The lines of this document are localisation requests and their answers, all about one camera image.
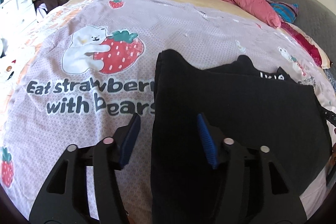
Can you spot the bear print blanket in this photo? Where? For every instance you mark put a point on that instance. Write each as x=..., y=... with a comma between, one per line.
x=23, y=46

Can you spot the blue striped pillow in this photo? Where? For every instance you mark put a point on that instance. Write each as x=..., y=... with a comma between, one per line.
x=287, y=12

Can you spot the black and orange sweater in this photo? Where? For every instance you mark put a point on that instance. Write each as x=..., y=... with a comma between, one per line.
x=248, y=106

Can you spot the white chest of drawers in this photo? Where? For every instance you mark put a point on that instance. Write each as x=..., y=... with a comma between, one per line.
x=18, y=12

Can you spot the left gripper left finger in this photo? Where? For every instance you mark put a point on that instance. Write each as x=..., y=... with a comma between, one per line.
x=63, y=196

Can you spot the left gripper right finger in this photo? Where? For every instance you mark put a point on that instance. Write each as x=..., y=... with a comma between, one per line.
x=253, y=186

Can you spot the red patterned pillow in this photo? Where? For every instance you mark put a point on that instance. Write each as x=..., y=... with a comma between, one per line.
x=319, y=56

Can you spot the pink strawberry print quilt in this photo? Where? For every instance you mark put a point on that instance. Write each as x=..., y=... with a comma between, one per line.
x=93, y=68

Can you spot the grey quilted headboard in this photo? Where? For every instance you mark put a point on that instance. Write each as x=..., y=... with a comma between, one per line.
x=317, y=21

